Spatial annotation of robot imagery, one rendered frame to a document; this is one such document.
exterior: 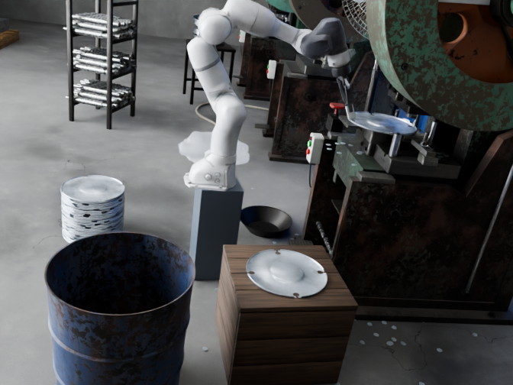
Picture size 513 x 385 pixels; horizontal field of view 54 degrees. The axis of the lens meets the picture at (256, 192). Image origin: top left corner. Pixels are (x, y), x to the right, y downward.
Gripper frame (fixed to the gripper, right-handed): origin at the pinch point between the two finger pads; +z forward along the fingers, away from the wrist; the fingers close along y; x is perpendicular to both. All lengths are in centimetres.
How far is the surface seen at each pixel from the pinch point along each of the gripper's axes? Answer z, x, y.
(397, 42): -35, 7, 47
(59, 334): 1, -110, 83
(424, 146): 16.8, 21.3, 18.6
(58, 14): -43, -257, -668
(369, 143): 14.8, 3.9, 5.1
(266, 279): 26, -54, 55
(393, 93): -2.0, 18.5, 1.9
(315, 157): 24.9, -16.2, -20.1
